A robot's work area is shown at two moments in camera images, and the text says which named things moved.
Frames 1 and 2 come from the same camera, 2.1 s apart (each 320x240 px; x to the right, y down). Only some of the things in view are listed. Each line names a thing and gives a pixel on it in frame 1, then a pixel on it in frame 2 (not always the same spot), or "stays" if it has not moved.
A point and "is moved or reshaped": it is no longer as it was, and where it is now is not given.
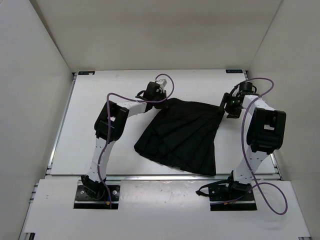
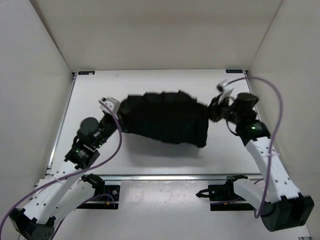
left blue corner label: x=86 y=72 stays
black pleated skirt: x=181 y=134 is moved or reshaped
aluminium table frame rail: x=155 y=176 stays
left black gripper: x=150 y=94 to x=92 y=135
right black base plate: x=222 y=199 stays
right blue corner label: x=234 y=71 stays
